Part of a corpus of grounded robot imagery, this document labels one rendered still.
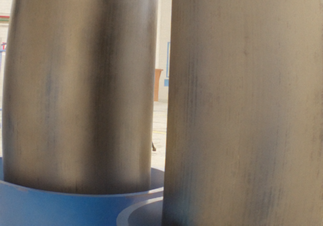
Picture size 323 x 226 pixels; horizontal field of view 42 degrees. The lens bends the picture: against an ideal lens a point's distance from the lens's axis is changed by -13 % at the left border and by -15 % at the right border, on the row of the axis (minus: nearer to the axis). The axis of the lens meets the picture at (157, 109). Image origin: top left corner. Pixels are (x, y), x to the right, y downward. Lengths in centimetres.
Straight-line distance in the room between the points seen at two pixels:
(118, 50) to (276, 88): 27
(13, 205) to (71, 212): 8
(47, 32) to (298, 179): 34
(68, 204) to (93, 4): 23
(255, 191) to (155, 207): 19
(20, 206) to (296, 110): 35
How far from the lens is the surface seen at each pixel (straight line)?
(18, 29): 57
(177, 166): 36
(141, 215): 46
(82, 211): 51
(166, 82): 1106
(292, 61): 31
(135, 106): 56
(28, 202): 52
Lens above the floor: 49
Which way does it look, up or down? 2 degrees down
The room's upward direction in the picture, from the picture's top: 3 degrees clockwise
